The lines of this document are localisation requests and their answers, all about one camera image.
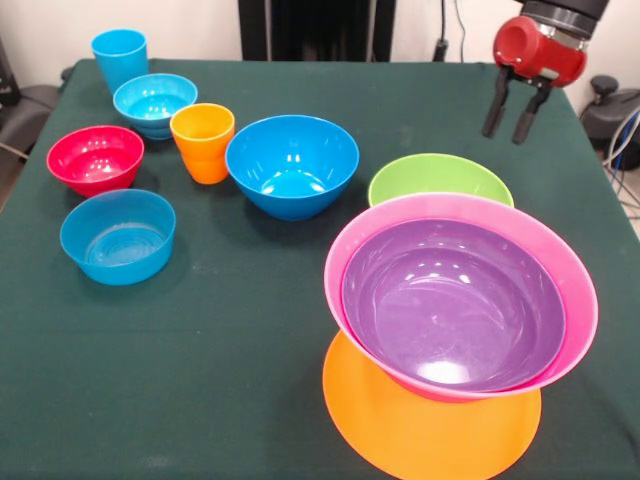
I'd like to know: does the blue cup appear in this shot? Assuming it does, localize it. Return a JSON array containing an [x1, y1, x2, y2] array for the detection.
[[90, 28, 150, 96]]

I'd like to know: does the dark green tablecloth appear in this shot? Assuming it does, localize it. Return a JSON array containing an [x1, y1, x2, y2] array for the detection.
[[0, 58, 640, 480]]

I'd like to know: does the large pink bowl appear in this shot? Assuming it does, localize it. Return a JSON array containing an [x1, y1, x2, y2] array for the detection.
[[323, 192, 600, 403]]

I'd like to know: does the black hanging cable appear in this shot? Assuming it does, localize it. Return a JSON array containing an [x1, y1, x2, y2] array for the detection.
[[432, 0, 469, 64]]

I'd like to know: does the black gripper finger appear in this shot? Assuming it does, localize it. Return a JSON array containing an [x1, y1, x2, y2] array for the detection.
[[511, 79, 554, 146], [481, 64, 515, 140]]

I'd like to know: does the small crimson bowl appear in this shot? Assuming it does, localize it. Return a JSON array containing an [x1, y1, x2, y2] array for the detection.
[[45, 124, 146, 198]]

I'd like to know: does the large orange bowl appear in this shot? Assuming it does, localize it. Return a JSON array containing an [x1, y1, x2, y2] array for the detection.
[[322, 329, 543, 480]]

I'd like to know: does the green bowl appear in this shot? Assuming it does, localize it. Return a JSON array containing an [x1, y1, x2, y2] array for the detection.
[[367, 152, 515, 209]]

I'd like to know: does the translucent blue bowl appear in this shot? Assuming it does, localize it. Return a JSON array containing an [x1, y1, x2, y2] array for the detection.
[[59, 188, 177, 287]]

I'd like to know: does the purple bowl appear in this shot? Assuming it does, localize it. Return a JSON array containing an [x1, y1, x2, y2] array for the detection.
[[340, 217, 567, 393]]

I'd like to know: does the orange cup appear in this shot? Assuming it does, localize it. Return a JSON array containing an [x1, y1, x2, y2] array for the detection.
[[169, 102, 236, 185]]

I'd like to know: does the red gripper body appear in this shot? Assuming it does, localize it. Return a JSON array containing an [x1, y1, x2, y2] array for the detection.
[[492, 15, 588, 89]]

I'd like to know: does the small ribbed cyan bowl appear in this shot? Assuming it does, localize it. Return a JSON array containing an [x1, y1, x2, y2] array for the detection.
[[112, 72, 199, 141]]

